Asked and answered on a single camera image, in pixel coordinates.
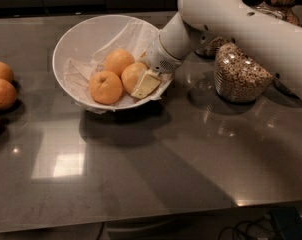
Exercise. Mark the front glass cereal jar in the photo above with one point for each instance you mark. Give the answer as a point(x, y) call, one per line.
point(238, 78)

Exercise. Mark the glass cereal jar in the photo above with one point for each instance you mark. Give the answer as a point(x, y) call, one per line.
point(209, 51)
point(279, 9)
point(238, 78)

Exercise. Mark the white paper liner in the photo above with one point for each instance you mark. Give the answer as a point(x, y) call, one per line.
point(124, 37)

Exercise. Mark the orange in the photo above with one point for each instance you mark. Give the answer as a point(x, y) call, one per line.
point(131, 75)
point(105, 87)
point(8, 94)
point(6, 72)
point(118, 60)

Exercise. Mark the right rear glass cereal jar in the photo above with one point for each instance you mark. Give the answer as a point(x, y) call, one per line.
point(279, 9)

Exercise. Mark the white bowl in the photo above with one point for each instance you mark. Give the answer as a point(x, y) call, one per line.
point(84, 37)

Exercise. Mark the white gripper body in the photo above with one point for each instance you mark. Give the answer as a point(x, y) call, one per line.
point(158, 58)

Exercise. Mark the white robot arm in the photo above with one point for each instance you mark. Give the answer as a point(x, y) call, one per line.
point(273, 43)

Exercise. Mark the black box under table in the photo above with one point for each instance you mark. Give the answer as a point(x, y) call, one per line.
point(287, 223)

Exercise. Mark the left rear glass cereal jar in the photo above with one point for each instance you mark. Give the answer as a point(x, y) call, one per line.
point(209, 51)

